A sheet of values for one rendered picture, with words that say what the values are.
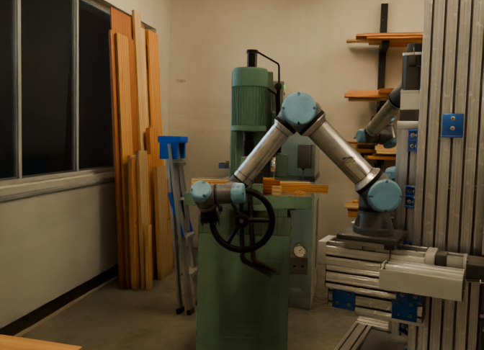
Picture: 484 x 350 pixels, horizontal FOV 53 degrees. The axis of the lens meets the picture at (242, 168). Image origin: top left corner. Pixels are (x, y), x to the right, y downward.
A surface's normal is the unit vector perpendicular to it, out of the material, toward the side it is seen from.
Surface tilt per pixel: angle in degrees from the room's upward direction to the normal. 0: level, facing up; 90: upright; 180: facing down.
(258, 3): 90
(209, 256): 90
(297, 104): 85
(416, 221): 90
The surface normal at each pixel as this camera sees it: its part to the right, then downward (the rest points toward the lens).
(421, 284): -0.46, 0.05
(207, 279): -0.07, 0.07
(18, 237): 0.98, 0.04
